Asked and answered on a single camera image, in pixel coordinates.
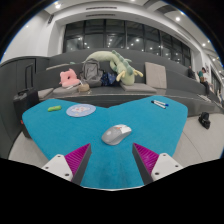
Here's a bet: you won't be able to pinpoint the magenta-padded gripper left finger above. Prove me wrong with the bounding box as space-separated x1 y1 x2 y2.
41 143 92 186

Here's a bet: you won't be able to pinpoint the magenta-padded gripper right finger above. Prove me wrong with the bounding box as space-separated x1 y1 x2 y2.
132 142 184 185

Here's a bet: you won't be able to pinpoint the grey and white computer mouse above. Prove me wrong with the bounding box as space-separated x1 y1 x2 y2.
101 123 133 146

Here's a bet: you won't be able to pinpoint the round light blue mouse pad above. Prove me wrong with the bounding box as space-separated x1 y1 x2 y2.
65 103 97 118

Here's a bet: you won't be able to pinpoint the small green eraser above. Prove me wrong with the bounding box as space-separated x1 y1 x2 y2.
47 105 63 112

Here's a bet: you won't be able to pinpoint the black bag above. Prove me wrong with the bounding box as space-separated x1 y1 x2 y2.
198 111 212 130

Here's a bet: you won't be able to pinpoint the white marker with black cap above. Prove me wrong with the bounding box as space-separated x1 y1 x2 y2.
150 100 167 110

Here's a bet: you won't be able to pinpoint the white marker with blue cap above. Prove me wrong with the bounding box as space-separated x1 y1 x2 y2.
152 99 170 108

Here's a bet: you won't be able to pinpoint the black suitcase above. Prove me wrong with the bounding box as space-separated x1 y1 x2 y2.
13 63 40 126

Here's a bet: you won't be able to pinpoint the flat grey seat cushion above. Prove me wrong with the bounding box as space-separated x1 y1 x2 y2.
52 84 83 96
119 82 158 94
37 87 55 100

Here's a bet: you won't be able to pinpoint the small beige pouch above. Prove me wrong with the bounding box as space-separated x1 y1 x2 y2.
77 82 91 93

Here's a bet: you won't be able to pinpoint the pink plush cushion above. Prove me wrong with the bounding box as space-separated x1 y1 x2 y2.
59 68 81 88

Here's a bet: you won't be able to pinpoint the upright grey seat cushion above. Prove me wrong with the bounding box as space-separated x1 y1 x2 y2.
144 61 168 90

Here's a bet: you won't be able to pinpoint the person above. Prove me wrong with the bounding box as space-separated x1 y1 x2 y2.
198 67 212 98
186 65 197 80

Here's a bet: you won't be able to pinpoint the grey backpack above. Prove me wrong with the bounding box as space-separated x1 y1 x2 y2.
79 58 104 88

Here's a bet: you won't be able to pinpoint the dark blue patterned bag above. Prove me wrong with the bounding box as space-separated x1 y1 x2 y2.
100 71 118 87

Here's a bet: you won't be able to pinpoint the green dragon plush toy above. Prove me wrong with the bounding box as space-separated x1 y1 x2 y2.
84 49 144 86

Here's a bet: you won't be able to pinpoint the ceiling spot lights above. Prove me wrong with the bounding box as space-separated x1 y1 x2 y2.
24 1 218 64

